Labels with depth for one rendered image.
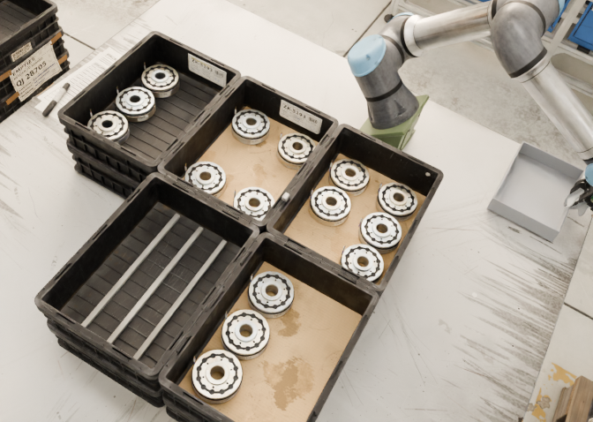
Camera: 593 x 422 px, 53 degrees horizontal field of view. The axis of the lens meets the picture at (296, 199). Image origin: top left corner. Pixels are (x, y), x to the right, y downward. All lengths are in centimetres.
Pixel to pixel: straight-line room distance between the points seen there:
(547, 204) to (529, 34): 63
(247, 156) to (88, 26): 185
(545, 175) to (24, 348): 152
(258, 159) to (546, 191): 88
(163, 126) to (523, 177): 108
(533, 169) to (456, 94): 129
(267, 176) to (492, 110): 184
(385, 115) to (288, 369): 78
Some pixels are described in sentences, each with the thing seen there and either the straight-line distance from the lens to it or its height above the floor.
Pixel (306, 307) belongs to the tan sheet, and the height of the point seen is 83.
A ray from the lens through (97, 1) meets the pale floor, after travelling 344.
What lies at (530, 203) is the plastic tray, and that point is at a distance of 188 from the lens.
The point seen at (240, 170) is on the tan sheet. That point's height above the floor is 83.
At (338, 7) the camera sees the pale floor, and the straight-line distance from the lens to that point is 350.
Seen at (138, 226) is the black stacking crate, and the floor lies 83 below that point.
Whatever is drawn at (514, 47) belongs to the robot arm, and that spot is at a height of 124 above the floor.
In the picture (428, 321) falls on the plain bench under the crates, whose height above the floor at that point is 70.
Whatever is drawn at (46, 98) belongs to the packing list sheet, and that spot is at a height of 70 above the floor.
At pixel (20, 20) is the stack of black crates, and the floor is 49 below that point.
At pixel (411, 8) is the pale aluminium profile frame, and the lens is 339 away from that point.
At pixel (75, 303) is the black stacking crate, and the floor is 83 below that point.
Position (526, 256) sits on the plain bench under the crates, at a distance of 179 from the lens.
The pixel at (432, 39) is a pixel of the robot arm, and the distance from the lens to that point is 170.
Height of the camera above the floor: 207
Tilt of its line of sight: 54 degrees down
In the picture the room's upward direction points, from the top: 12 degrees clockwise
